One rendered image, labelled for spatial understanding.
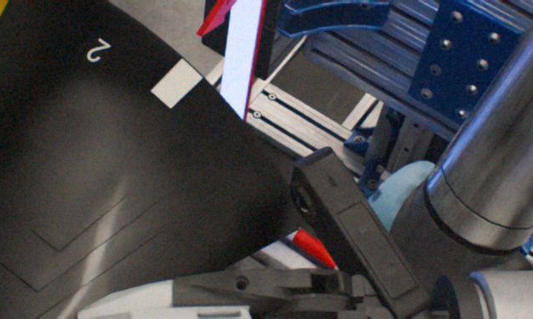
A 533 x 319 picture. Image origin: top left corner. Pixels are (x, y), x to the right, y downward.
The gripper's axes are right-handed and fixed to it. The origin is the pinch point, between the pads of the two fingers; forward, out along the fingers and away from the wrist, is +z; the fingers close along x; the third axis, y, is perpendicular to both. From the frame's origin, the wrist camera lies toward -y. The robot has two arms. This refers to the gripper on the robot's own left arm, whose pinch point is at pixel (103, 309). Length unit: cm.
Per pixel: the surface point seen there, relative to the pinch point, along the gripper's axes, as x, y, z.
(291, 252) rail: 33.6, -16.2, -15.4
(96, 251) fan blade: -0.5, -3.2, 0.4
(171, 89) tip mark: 0.4, -13.9, -3.9
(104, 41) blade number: -0.8, -16.6, 0.2
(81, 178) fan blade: -0.7, -7.5, 1.3
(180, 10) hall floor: 130, -105, -10
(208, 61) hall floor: 128, -93, -16
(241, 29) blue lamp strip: 7.3, -22.7, -9.1
